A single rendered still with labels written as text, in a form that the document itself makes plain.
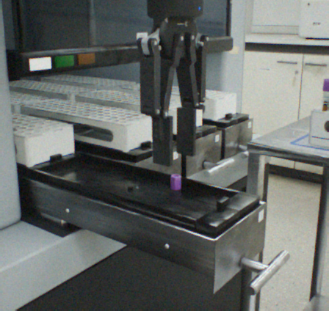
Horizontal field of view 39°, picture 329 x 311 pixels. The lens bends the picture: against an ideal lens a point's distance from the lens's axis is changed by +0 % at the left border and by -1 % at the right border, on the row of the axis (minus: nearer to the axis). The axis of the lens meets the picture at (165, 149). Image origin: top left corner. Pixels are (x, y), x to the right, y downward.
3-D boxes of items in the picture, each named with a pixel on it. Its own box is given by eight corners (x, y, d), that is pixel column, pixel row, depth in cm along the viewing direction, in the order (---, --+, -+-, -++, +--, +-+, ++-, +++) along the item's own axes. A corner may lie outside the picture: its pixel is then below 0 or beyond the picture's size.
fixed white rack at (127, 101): (74, 121, 109) (73, 94, 108) (103, 114, 117) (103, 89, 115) (176, 141, 92) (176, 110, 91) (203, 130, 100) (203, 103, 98)
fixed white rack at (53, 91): (-4, 105, 127) (-6, 83, 126) (26, 100, 135) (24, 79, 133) (69, 119, 110) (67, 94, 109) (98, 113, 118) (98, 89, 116)
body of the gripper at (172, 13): (171, -11, 65) (171, 55, 68) (132, -14, 59) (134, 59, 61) (217, -13, 61) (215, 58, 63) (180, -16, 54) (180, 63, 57)
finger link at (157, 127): (165, 103, 61) (151, 107, 59) (165, 140, 62) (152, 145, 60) (156, 102, 62) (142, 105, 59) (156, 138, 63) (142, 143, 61)
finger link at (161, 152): (172, 116, 62) (170, 116, 61) (172, 165, 64) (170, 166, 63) (155, 113, 63) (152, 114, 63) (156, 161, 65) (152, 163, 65)
